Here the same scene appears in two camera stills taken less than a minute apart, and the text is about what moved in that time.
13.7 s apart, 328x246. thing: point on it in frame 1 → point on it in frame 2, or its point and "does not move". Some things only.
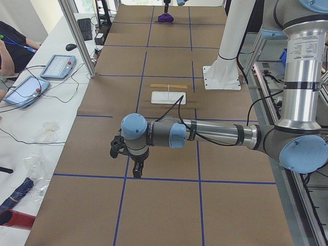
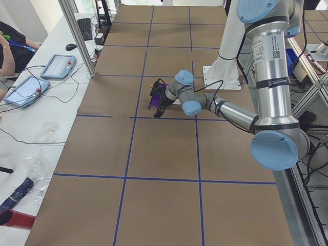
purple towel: [167, 19] → [156, 97]
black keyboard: [85, 25] does not move
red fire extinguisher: [13, 218] does not move
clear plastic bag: [35, 162] does not move
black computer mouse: [70, 46] does not move
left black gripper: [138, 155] → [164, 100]
